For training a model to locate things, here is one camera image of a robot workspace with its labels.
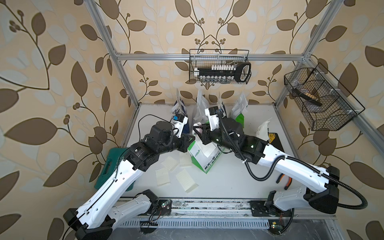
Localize large green white bag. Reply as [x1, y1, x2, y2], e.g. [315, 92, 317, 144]
[188, 137, 223, 174]

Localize small blue paper bag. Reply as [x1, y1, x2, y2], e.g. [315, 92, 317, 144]
[171, 89, 188, 116]

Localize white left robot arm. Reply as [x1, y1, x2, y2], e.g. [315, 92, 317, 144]
[64, 121, 195, 240]

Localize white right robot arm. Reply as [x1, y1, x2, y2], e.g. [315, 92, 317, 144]
[193, 118, 339, 214]

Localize dark navy small bag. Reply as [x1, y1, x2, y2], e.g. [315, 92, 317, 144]
[217, 93, 227, 117]

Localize white paper bag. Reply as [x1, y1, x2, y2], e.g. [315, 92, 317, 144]
[193, 90, 210, 124]

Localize small green paper bag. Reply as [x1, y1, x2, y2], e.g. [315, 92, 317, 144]
[230, 91, 250, 125]

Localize black yellow flat case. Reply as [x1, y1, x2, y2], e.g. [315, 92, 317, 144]
[268, 133, 284, 152]

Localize green plastic tool case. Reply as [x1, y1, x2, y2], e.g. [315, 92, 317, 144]
[94, 148, 129, 190]

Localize black socket set holder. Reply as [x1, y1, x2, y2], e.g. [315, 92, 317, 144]
[193, 62, 252, 84]

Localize tool in right basket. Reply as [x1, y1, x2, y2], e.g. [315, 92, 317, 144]
[294, 88, 323, 107]

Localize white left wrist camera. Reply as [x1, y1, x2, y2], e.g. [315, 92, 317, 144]
[171, 114, 190, 138]

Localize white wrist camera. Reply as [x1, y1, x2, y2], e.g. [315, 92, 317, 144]
[171, 114, 190, 138]
[205, 106, 220, 132]

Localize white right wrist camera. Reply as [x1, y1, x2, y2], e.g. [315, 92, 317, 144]
[205, 106, 220, 132]

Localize aluminium front rail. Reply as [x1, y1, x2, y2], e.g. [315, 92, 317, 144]
[119, 196, 319, 223]

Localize black wire basket back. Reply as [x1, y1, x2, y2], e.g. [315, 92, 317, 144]
[189, 49, 252, 85]

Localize black wire basket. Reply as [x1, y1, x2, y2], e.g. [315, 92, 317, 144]
[284, 63, 366, 131]
[189, 49, 252, 85]

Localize orange handled pliers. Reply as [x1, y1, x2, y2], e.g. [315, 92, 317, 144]
[275, 173, 293, 190]

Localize black wire basket right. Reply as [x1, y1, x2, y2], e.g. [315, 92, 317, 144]
[284, 63, 366, 131]

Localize black corrugated cable hose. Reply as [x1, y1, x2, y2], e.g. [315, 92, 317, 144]
[217, 109, 368, 210]

